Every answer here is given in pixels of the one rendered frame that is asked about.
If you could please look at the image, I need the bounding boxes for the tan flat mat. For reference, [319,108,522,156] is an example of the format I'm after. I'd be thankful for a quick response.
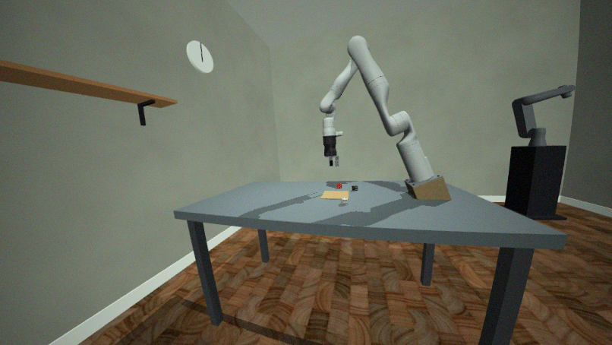
[320,191,349,199]

